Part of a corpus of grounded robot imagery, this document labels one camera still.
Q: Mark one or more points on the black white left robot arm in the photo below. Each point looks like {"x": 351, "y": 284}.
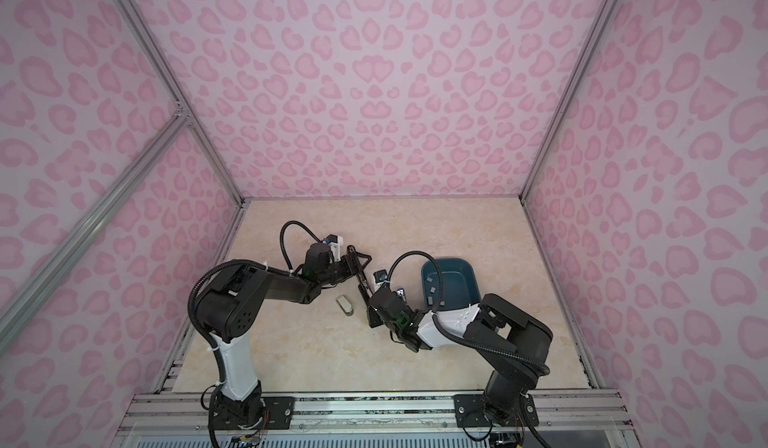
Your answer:
{"x": 224, "y": 303}

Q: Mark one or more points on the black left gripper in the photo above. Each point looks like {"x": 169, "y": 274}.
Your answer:
{"x": 351, "y": 271}

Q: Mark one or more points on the aluminium corner frame post right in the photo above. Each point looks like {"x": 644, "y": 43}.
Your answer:
{"x": 605, "y": 16}

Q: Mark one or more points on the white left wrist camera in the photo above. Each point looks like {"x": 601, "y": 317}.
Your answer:
{"x": 335, "y": 242}

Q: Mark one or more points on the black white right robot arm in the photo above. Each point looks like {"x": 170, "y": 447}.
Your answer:
{"x": 513, "y": 342}

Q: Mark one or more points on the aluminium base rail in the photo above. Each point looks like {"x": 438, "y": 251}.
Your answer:
{"x": 562, "y": 417}

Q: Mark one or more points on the teal plastic tray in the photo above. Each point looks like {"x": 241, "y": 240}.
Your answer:
{"x": 460, "y": 289}

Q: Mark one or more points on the light blue mini stapler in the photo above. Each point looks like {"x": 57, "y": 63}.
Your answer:
{"x": 400, "y": 292}

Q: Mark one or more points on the black long stapler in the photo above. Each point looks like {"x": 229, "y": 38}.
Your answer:
{"x": 364, "y": 287}

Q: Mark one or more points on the aluminium corner frame post left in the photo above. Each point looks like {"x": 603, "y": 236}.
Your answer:
{"x": 130, "y": 12}

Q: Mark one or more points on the aluminium diagonal frame bar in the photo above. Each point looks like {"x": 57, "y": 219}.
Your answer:
{"x": 40, "y": 286}

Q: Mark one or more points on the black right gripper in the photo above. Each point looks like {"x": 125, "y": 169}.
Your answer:
{"x": 372, "y": 306}

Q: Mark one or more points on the aluminium corner frame post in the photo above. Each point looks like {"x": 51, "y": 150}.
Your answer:
{"x": 130, "y": 12}
{"x": 605, "y": 16}

